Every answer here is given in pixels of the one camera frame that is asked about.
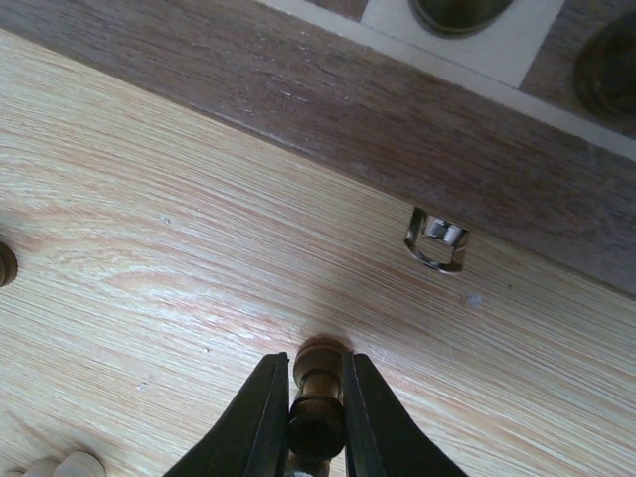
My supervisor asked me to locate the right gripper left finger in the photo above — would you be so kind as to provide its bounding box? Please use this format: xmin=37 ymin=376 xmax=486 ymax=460
xmin=166 ymin=353 xmax=289 ymax=477

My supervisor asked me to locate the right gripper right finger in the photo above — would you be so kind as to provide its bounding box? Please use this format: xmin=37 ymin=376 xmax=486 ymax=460
xmin=343 ymin=353 xmax=465 ymax=477

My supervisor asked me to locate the dark piece pile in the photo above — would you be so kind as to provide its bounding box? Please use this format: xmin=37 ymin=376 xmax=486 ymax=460
xmin=288 ymin=336 xmax=349 ymax=462

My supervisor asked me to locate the metal board latch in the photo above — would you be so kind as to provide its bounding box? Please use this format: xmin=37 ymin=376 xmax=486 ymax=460
xmin=404 ymin=207 xmax=470 ymax=275

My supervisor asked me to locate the wooden chess board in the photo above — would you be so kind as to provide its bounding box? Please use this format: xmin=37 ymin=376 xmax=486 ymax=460
xmin=1 ymin=1 xmax=635 ymax=294

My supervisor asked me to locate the light pawn centre cluster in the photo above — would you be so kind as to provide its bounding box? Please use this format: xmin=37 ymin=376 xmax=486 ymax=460
xmin=23 ymin=451 xmax=106 ymax=477

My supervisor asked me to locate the dark pawn beside knight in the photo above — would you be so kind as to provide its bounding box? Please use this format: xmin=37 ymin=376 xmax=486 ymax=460
xmin=0 ymin=242 xmax=18 ymax=287

